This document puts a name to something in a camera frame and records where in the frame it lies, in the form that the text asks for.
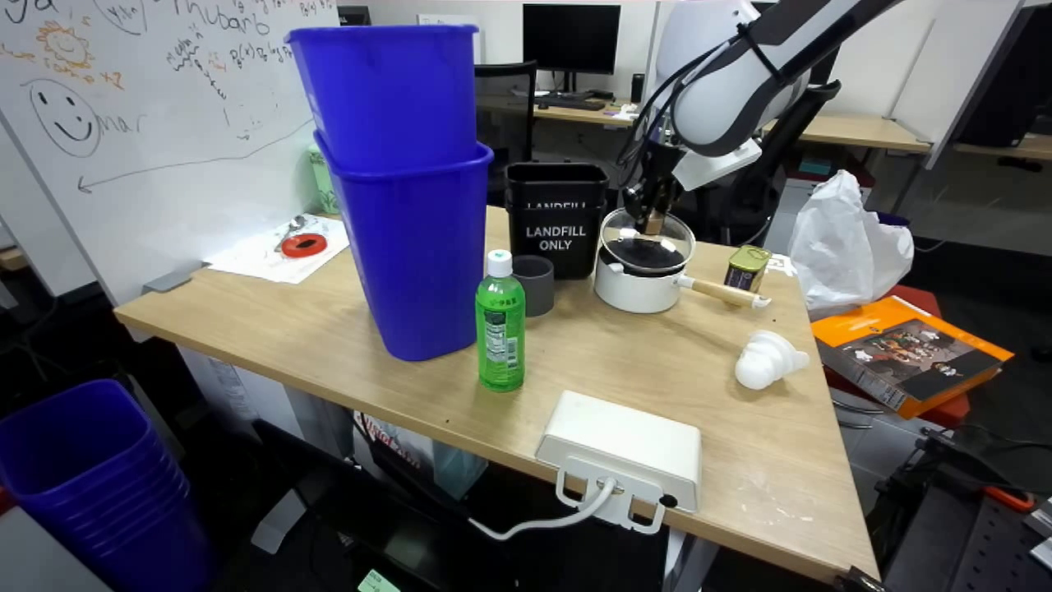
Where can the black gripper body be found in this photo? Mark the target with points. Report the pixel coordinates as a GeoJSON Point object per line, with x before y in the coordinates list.
{"type": "Point", "coordinates": [654, 175]}

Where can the round glass pot lid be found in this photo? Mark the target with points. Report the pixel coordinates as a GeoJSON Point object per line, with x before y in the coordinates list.
{"type": "Point", "coordinates": [647, 243]}

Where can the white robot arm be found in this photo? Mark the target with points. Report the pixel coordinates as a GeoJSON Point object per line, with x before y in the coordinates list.
{"type": "Point", "coordinates": [743, 76]}

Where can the black landfill waste bin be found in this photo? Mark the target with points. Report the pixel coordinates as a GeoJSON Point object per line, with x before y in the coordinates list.
{"type": "Point", "coordinates": [558, 218]}

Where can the black keyboard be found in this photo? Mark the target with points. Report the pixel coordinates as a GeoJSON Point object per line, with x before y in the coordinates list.
{"type": "Point", "coordinates": [581, 103]}

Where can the dark grey cylinder cup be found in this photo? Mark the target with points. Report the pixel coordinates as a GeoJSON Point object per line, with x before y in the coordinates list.
{"type": "Point", "coordinates": [538, 286]}

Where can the black computer monitor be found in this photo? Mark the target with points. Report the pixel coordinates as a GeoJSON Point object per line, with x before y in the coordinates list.
{"type": "Point", "coordinates": [569, 38]}
{"type": "Point", "coordinates": [1014, 83]}

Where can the green tea bottle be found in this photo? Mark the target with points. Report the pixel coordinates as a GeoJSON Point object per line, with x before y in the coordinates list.
{"type": "Point", "coordinates": [502, 330]}

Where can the white plastic bag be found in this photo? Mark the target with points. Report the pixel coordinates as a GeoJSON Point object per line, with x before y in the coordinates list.
{"type": "Point", "coordinates": [851, 247]}

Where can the wooden office desk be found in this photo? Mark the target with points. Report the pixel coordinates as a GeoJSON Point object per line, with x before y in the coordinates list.
{"type": "Point", "coordinates": [867, 134]}

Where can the white flat electrical box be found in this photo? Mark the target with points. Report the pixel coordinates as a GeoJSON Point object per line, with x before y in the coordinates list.
{"type": "Point", "coordinates": [625, 448]}

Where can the blue plastic waste bin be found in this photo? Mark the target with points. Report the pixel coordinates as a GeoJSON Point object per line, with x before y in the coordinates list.
{"type": "Point", "coordinates": [382, 92]}
{"type": "Point", "coordinates": [421, 263]}

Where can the orange book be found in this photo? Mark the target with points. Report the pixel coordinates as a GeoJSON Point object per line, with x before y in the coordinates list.
{"type": "Point", "coordinates": [909, 351]}

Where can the green wipes container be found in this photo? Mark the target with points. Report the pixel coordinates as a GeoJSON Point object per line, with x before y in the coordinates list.
{"type": "Point", "coordinates": [320, 183]}

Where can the red tape roll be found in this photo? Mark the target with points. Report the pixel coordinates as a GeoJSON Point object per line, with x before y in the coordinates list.
{"type": "Point", "coordinates": [303, 243]}

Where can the white paper sheet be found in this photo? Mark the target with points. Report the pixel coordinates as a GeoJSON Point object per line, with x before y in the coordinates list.
{"type": "Point", "coordinates": [258, 257]}

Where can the grey whiteboard eraser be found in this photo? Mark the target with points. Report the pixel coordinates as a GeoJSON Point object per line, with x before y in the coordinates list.
{"type": "Point", "coordinates": [173, 276]}

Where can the large written whiteboard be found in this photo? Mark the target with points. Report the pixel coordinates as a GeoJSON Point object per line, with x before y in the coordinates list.
{"type": "Point", "coordinates": [142, 142]}

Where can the stack of blue bins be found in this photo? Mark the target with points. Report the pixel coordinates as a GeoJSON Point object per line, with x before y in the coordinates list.
{"type": "Point", "coordinates": [86, 482]}

